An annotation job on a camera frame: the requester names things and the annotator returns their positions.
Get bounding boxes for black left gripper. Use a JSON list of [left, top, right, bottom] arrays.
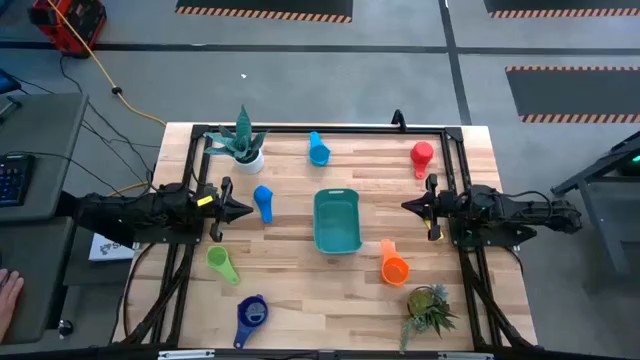
[[197, 176, 255, 244]]

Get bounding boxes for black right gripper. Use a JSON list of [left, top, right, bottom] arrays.
[[401, 173, 467, 243]]

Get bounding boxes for green measuring cup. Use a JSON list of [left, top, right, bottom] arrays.
[[206, 245, 241, 287]]

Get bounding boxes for red measuring cup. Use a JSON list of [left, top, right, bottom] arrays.
[[410, 141, 435, 180]]

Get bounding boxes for orange measuring cup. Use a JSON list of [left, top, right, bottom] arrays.
[[379, 238, 410, 288]]

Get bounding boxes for light blue measuring cup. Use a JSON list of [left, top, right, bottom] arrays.
[[308, 131, 332, 167]]

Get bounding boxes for dark purple measuring cup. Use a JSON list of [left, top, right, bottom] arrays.
[[233, 294, 270, 350]]

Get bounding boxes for teal plastic basket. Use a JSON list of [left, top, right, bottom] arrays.
[[313, 188, 364, 255]]

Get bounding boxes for snake plant in white pot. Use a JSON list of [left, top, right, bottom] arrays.
[[203, 104, 271, 175]]

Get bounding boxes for small succulent plant in pot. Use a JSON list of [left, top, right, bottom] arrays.
[[398, 283, 460, 354]]

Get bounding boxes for white printed booklet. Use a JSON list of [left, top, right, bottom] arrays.
[[88, 232, 136, 263]]

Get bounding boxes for grey metal stand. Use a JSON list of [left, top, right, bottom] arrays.
[[551, 130, 640, 281]]

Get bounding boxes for black mat with striped edge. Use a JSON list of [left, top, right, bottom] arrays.
[[174, 0, 354, 24], [483, 0, 640, 19], [504, 65, 640, 124]]

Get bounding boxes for grey desk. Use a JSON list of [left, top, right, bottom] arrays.
[[0, 92, 90, 346]]

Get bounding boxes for black backlit keyboard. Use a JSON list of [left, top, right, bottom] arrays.
[[0, 153, 37, 209]]

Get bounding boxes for red equipment case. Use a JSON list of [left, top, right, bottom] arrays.
[[28, 0, 108, 59]]

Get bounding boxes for person's hand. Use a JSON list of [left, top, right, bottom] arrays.
[[0, 268, 25, 342]]

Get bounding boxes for black desk tool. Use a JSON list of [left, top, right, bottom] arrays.
[[0, 95, 24, 124]]

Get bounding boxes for small electronic device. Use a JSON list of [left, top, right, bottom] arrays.
[[0, 68, 22, 95]]

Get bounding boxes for black metal frame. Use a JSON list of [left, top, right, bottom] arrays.
[[112, 123, 539, 352]]

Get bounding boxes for black cable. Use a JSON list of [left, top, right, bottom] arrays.
[[0, 149, 124, 196], [58, 53, 156, 181]]

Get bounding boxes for yellow cable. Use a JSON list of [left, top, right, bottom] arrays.
[[47, 0, 169, 197]]

